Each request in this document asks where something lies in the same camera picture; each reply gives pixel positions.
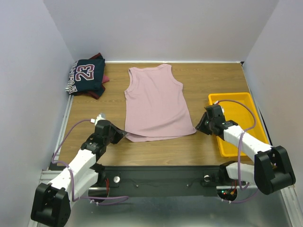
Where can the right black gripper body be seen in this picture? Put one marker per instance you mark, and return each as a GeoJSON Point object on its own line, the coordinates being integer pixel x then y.
{"type": "Point", "coordinates": [203, 123]}

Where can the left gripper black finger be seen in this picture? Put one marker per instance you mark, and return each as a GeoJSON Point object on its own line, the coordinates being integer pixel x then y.
{"type": "Point", "coordinates": [119, 128]}
{"type": "Point", "coordinates": [119, 135]}

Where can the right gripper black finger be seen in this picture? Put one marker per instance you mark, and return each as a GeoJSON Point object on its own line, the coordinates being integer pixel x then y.
{"type": "Point", "coordinates": [204, 119]}
{"type": "Point", "coordinates": [201, 127]}

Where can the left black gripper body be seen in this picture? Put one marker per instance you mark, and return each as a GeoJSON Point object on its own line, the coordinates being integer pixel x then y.
{"type": "Point", "coordinates": [107, 140]}

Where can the pink ribbed tank top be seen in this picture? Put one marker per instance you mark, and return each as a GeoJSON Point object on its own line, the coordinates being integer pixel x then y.
{"type": "Point", "coordinates": [155, 106]}

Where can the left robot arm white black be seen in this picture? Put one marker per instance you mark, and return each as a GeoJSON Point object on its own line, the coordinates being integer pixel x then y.
{"type": "Point", "coordinates": [53, 201]}

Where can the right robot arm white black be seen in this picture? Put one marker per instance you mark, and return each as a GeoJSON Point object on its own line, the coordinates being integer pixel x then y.
{"type": "Point", "coordinates": [271, 170]}

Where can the yellow plastic tray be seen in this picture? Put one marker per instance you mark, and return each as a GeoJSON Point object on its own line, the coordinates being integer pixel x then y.
{"type": "Point", "coordinates": [240, 108]}

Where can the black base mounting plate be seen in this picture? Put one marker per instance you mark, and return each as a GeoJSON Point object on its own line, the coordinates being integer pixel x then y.
{"type": "Point", "coordinates": [120, 183]}

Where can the navy number 23 jersey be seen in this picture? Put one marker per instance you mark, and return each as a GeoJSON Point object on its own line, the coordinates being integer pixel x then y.
{"type": "Point", "coordinates": [85, 75]}

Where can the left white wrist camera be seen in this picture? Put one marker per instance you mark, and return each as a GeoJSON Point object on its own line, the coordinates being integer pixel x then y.
{"type": "Point", "coordinates": [101, 116]}

